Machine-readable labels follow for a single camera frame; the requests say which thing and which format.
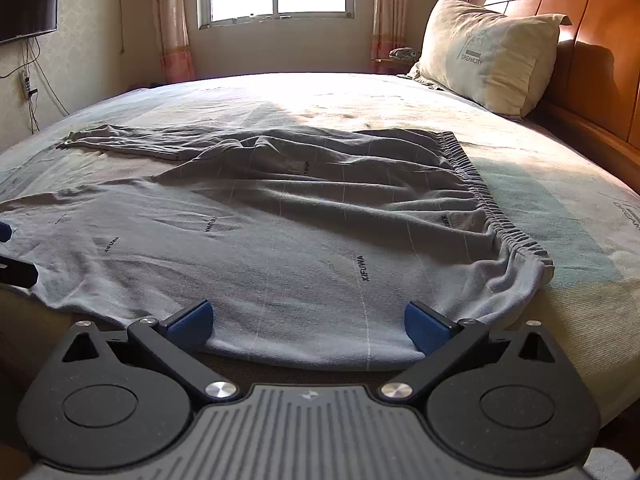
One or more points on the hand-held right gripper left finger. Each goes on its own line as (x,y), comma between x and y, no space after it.
(192,325)

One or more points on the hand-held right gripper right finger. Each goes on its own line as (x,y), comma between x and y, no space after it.
(425,327)

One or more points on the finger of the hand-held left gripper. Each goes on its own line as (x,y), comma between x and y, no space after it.
(17,272)
(5,231)

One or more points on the white power strip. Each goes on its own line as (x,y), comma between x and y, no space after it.
(26,85)

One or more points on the small wooden shelf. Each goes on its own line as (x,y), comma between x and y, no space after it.
(387,61)

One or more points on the grey object on shelf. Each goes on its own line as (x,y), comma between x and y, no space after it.
(404,54)

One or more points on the cream printed pillow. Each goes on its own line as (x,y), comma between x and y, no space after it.
(485,55)

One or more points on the wooden headboard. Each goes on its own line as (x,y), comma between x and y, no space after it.
(600,45)

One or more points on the black wall television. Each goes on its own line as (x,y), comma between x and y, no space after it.
(25,10)

